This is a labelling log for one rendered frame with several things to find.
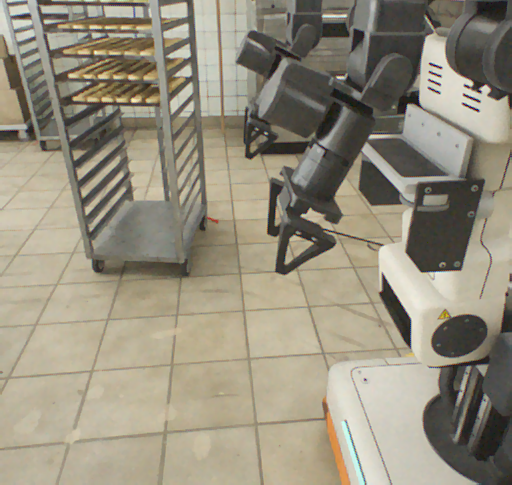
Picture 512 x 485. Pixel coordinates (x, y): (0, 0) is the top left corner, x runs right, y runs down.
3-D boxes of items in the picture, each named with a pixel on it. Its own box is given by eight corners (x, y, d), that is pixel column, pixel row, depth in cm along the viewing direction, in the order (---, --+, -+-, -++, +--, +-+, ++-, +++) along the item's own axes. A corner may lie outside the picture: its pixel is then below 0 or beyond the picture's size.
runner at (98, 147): (79, 169, 197) (78, 163, 196) (73, 169, 197) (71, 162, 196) (127, 128, 253) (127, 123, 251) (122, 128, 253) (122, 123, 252)
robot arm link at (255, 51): (321, 30, 82) (311, 26, 89) (263, -2, 78) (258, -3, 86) (290, 92, 86) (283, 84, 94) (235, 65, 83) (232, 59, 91)
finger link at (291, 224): (256, 274, 51) (293, 207, 48) (251, 244, 58) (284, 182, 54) (307, 293, 53) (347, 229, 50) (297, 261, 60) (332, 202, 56)
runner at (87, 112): (70, 128, 188) (69, 121, 187) (64, 128, 188) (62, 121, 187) (122, 95, 244) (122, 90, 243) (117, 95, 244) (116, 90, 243)
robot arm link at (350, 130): (390, 118, 48) (373, 106, 53) (336, 91, 46) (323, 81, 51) (356, 174, 51) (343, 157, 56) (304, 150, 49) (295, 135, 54)
